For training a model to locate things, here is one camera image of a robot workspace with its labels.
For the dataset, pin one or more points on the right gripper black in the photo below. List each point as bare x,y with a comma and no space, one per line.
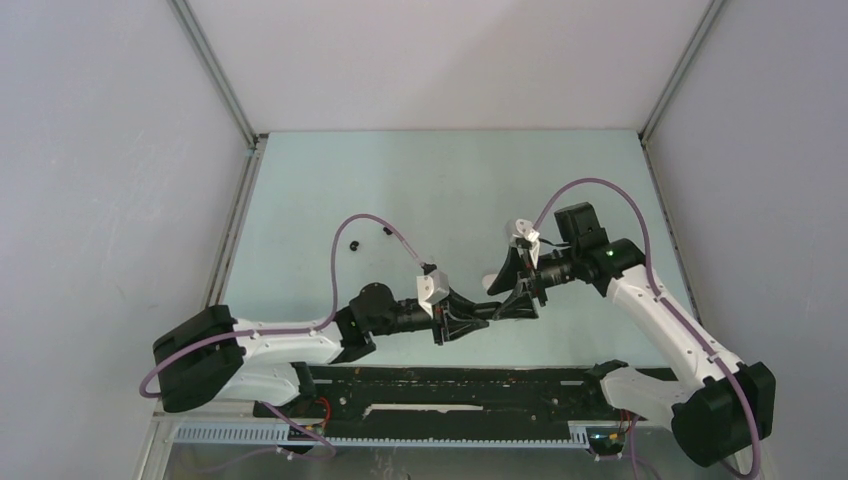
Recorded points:
520,303

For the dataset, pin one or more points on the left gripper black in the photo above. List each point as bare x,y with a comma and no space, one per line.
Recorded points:
451,328

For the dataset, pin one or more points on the black charging case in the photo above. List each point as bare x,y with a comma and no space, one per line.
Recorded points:
488,311

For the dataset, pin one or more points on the white charging case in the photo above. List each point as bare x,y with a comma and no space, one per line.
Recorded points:
488,282

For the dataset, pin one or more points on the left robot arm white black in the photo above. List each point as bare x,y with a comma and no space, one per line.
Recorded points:
214,356

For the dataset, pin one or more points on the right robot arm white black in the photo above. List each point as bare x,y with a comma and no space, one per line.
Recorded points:
715,405

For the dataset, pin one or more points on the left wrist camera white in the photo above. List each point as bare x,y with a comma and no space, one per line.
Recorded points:
432,288

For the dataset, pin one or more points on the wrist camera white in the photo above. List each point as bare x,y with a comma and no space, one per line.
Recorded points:
432,288
520,233

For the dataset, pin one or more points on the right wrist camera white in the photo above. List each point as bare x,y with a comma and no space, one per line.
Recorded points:
520,233

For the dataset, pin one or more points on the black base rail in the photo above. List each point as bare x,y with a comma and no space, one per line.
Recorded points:
453,403

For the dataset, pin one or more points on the white slotted cable duct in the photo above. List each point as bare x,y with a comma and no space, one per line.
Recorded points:
277,434

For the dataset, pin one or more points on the left aluminium frame post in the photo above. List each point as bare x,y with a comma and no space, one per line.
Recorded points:
197,38

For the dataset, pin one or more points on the aluminium frame post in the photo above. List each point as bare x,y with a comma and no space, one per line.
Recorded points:
197,38
705,26

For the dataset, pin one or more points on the right aluminium frame post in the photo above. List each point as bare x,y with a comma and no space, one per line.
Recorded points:
705,26

